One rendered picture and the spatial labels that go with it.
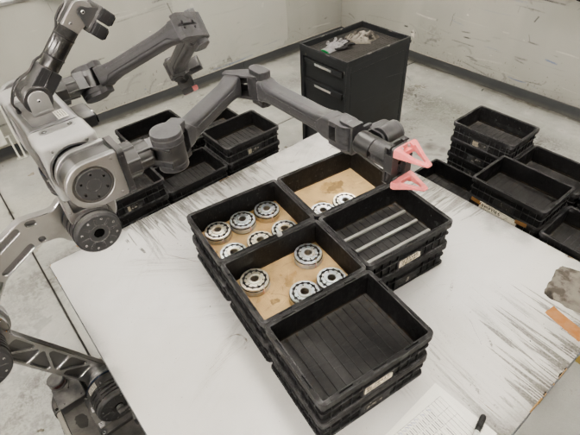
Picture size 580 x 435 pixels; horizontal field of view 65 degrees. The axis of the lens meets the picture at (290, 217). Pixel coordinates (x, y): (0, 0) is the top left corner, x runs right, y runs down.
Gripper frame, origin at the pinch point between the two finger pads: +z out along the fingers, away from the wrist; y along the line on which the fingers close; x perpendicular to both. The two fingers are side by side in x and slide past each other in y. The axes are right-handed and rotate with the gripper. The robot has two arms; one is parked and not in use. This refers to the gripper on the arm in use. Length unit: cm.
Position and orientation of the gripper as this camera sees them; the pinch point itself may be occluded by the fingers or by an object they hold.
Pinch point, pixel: (425, 176)
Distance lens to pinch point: 102.6
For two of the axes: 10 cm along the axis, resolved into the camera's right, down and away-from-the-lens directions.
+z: 6.2, 5.0, -6.1
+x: -7.9, 4.5, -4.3
